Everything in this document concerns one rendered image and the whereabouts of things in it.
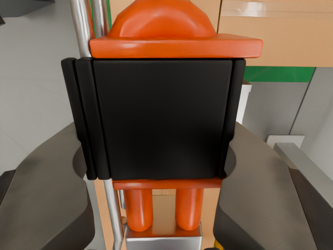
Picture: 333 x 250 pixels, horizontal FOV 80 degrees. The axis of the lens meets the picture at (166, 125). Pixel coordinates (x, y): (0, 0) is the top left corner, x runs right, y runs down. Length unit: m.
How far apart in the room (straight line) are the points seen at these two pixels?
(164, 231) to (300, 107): 1.73
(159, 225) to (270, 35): 0.85
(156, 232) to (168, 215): 0.02
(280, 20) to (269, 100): 0.85
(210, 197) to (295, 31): 0.70
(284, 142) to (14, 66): 2.09
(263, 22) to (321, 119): 1.25
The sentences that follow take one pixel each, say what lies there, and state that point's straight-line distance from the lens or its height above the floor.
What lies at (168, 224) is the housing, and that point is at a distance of 0.18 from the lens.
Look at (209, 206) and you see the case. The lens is 0.70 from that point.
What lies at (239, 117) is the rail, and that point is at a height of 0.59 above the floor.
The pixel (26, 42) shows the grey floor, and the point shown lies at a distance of 1.63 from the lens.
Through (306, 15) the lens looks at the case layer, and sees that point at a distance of 0.99.
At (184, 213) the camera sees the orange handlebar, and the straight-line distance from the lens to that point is 0.17.
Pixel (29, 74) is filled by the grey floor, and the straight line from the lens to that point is 1.68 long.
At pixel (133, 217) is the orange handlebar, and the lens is 0.17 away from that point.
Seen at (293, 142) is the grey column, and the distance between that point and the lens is 1.98.
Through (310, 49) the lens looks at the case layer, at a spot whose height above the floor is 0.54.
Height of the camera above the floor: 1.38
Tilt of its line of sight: 61 degrees down
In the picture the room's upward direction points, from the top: 177 degrees clockwise
